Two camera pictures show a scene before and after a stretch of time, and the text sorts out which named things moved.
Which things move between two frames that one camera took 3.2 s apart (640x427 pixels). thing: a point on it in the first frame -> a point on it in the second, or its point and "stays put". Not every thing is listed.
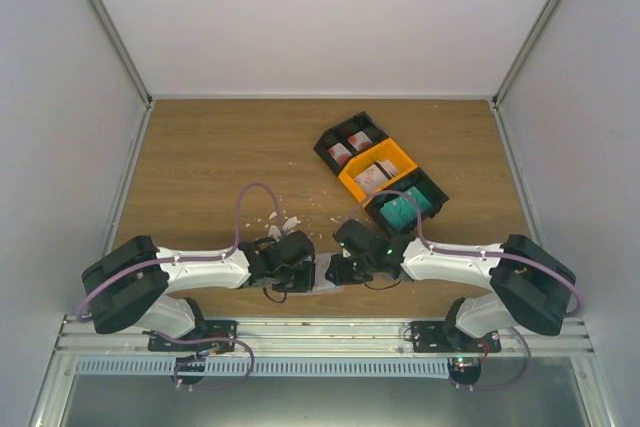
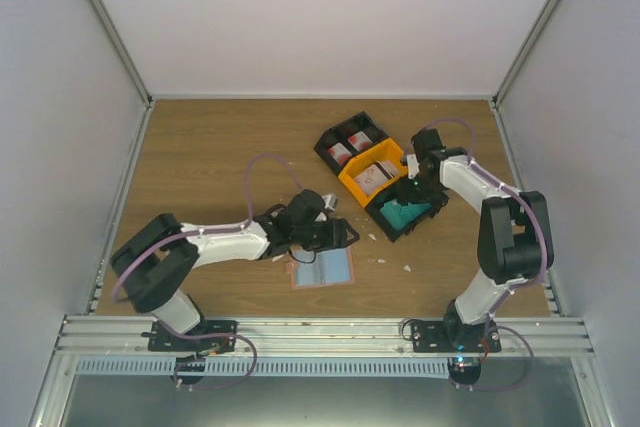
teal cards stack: x=401 y=212 stays put
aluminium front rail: x=83 y=338 stays put
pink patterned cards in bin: x=373 y=177 stays put
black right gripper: x=339 y=275 -> x=404 y=196
